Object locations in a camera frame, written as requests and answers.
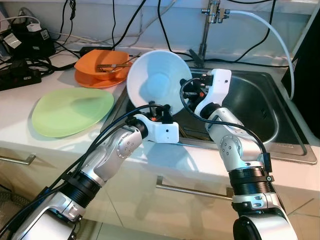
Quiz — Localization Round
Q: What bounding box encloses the short silver cabinet handle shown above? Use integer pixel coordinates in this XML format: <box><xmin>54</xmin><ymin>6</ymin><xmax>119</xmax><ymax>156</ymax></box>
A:
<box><xmin>0</xmin><ymin>154</ymin><xmax>37</xmax><ymax>166</ymax></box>

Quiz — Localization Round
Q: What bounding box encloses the orange bowl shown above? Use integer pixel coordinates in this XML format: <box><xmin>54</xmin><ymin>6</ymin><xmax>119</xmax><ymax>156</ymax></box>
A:
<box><xmin>75</xmin><ymin>50</ymin><xmax>132</xmax><ymax>82</ymax></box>

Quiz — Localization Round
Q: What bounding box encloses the white faucet hose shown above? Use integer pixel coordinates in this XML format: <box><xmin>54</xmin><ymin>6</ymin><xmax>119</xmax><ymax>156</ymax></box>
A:
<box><xmin>222</xmin><ymin>9</ymin><xmax>295</xmax><ymax>101</ymax></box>

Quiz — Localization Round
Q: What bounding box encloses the stainless steel sink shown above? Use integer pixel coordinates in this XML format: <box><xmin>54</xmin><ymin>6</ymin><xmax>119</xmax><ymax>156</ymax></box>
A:
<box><xmin>102</xmin><ymin>67</ymin><xmax>318</xmax><ymax>165</ymax></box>

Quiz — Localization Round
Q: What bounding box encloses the black tall appliance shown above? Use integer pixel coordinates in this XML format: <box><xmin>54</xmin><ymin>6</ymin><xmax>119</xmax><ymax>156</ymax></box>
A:
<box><xmin>282</xmin><ymin>0</ymin><xmax>320</xmax><ymax>138</ymax></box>

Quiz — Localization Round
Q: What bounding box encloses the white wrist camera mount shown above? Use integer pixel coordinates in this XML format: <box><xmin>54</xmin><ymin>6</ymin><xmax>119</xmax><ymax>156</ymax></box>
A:
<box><xmin>134</xmin><ymin>114</ymin><xmax>180</xmax><ymax>144</ymax></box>
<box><xmin>195</xmin><ymin>69</ymin><xmax>232</xmax><ymax>117</ymax></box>

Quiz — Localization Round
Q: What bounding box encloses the white bowl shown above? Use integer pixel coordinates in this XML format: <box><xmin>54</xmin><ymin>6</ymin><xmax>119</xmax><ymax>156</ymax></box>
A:
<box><xmin>126</xmin><ymin>49</ymin><xmax>193</xmax><ymax>115</ymax></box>

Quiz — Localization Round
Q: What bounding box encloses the flat black adapter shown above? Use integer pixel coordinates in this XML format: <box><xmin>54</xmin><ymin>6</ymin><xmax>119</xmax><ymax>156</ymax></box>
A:
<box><xmin>80</xmin><ymin>46</ymin><xmax>115</xmax><ymax>56</ymax></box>

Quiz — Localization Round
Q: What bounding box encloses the black labelled power adapter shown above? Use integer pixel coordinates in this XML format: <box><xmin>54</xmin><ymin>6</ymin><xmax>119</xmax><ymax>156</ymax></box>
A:
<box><xmin>11</xmin><ymin>25</ymin><xmax>56</xmax><ymax>60</ymax></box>

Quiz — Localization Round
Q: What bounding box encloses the green plate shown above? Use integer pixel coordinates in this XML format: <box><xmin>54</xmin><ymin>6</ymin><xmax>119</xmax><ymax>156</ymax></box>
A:
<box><xmin>31</xmin><ymin>86</ymin><xmax>116</xmax><ymax>139</ymax></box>

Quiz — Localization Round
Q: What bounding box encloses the orange plate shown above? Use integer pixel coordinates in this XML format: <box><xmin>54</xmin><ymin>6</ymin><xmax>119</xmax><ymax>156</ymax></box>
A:
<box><xmin>74</xmin><ymin>67</ymin><xmax>130</xmax><ymax>90</ymax></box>

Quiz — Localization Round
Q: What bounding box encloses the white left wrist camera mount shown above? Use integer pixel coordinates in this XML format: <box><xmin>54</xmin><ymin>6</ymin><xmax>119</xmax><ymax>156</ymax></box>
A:
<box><xmin>134</xmin><ymin>114</ymin><xmax>180</xmax><ymax>144</ymax></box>

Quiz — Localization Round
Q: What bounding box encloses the long silver cabinet handle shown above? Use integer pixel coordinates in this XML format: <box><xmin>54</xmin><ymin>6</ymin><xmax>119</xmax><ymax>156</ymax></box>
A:
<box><xmin>156</xmin><ymin>176</ymin><xmax>235</xmax><ymax>201</ymax></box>

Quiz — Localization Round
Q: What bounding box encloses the chrome faucet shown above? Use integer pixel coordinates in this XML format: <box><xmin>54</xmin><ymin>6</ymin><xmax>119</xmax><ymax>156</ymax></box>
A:
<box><xmin>189</xmin><ymin>0</ymin><xmax>231</xmax><ymax>68</ymax></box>

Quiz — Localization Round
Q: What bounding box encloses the cream sink counter cabinet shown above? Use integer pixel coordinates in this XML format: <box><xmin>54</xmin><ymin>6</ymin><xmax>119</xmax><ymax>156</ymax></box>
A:
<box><xmin>0</xmin><ymin>135</ymin><xmax>320</xmax><ymax>240</ymax></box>

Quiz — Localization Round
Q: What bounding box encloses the black wall cable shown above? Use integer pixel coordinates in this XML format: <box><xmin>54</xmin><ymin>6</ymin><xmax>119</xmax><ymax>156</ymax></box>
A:
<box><xmin>110</xmin><ymin>0</ymin><xmax>117</xmax><ymax>49</ymax></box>
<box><xmin>62</xmin><ymin>0</ymin><xmax>77</xmax><ymax>43</ymax></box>
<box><xmin>234</xmin><ymin>0</ymin><xmax>275</xmax><ymax>62</ymax></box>
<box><xmin>192</xmin><ymin>56</ymin><xmax>292</xmax><ymax>69</ymax></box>
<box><xmin>116</xmin><ymin>0</ymin><xmax>148</xmax><ymax>49</ymax></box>
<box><xmin>157</xmin><ymin>0</ymin><xmax>176</xmax><ymax>51</ymax></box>

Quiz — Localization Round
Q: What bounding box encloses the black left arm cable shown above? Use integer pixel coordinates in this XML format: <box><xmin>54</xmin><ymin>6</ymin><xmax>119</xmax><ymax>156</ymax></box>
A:
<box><xmin>0</xmin><ymin>102</ymin><xmax>168</xmax><ymax>240</ymax></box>

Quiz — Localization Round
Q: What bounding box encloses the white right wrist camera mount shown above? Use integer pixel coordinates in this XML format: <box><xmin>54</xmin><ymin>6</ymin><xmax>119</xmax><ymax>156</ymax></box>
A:
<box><xmin>195</xmin><ymin>69</ymin><xmax>232</xmax><ymax>117</ymax></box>

